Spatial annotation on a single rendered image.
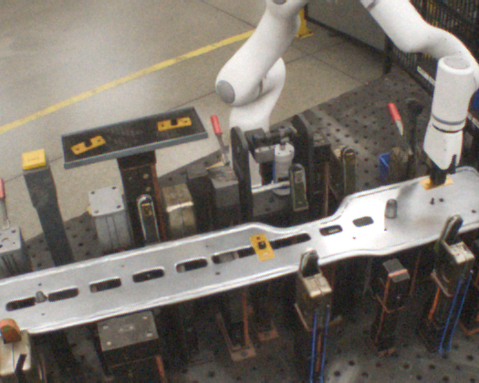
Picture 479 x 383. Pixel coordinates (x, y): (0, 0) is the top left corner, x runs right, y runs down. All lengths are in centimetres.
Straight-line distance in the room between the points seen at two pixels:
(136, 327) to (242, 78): 76
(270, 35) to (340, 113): 94
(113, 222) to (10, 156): 238
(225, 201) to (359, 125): 101
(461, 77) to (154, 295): 83
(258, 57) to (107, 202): 56
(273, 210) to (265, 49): 42
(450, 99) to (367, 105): 119
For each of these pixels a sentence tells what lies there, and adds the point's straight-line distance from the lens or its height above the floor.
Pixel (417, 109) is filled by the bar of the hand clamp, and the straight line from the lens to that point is 162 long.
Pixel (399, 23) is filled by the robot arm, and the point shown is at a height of 148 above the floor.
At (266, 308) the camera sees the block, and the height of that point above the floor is 79.
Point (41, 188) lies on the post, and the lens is 164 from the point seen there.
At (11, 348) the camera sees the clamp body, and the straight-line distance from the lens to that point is 133.
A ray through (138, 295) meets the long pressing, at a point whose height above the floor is 100.
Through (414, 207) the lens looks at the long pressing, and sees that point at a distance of 164.
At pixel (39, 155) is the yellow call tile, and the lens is 163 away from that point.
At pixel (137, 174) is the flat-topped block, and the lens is 165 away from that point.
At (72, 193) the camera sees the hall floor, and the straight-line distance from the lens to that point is 339.
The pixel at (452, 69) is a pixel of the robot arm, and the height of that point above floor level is 141.
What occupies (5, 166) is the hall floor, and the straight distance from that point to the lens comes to 376.
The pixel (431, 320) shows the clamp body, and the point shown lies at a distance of 166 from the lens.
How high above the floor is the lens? 205
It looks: 39 degrees down
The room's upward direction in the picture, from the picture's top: 3 degrees counter-clockwise
